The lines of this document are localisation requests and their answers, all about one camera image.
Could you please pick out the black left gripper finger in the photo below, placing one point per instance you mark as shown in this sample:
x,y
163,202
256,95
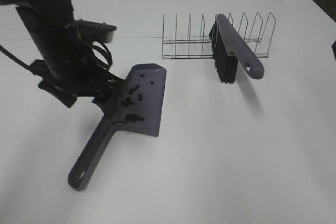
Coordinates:
x,y
108,103
66,98

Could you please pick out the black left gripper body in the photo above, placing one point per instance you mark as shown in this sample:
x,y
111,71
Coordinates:
x,y
68,62

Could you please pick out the pile of coffee beans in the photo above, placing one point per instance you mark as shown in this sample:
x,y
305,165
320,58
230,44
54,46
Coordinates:
x,y
135,106

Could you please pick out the purple plastic dustpan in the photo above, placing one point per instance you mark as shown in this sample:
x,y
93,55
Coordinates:
x,y
83,169

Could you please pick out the purple hand brush black bristles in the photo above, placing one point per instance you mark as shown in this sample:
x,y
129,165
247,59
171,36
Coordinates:
x,y
229,50

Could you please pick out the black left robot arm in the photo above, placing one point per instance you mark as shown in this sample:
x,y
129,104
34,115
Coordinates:
x,y
56,11

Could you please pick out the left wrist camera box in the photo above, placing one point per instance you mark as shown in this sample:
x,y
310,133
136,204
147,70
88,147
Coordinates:
x,y
92,31

